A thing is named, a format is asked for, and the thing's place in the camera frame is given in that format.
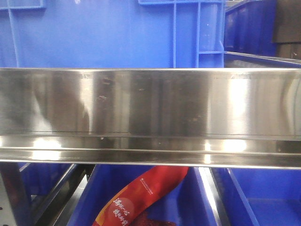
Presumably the blue bin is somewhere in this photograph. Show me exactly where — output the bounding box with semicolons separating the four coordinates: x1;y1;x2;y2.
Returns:
212;168;301;226
224;0;301;68
67;165;217;226
18;162;70;199

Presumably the blue bin upper right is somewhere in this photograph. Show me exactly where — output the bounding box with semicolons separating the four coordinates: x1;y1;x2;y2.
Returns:
224;0;301;68

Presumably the blue bin lower middle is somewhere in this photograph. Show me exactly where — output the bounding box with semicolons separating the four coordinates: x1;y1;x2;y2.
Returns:
67;165;217;226

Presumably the blue bin lower left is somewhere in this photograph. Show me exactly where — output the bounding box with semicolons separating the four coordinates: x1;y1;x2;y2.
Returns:
18;162;70;199

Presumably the red snack bag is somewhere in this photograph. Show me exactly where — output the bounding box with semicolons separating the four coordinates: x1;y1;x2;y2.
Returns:
93;166;189;226

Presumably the large blue bin upper shelf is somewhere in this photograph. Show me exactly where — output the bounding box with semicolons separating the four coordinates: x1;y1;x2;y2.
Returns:
0;0;225;68

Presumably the steel shelf upright post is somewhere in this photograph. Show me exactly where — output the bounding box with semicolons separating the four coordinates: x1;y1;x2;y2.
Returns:
0;162;33;226

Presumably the stainless steel shelf rail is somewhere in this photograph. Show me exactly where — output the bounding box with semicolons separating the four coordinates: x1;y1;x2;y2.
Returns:
0;68;301;169

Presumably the blue bin lower right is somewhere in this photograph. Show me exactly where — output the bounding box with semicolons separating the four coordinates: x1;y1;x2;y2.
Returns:
212;168;301;226

